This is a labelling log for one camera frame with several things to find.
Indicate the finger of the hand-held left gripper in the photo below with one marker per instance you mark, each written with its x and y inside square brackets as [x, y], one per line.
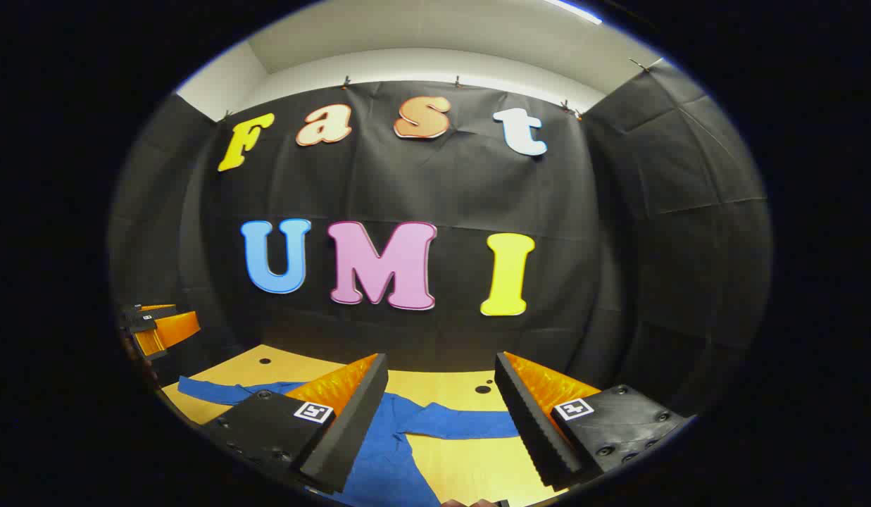
[138, 317]
[176, 329]

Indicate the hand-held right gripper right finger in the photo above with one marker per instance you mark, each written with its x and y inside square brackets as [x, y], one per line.
[530, 415]

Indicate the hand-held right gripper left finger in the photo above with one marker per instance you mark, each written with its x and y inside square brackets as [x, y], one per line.
[351, 422]

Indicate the black backdrop cloth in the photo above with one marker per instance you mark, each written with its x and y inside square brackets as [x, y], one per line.
[435, 183]

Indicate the row of small backdrop clamps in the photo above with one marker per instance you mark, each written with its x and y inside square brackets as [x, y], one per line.
[346, 83]

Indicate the ceiling light strip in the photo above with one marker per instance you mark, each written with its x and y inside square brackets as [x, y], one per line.
[576, 10]

